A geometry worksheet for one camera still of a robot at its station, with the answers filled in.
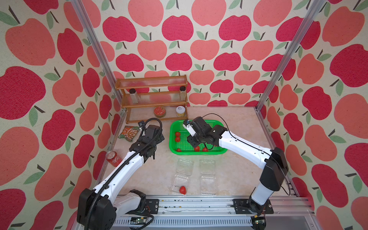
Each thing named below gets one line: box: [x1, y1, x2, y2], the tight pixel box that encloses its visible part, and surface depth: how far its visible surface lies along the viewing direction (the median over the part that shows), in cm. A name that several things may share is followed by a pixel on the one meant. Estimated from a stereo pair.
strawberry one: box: [179, 185, 187, 196], surface depth 80 cm
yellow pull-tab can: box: [175, 105, 186, 117], surface depth 114 cm
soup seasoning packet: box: [117, 125, 140, 142], surface depth 103 cm
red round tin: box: [153, 105, 166, 118], surface depth 117 cm
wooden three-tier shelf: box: [114, 74, 189, 125], surface depth 114 cm
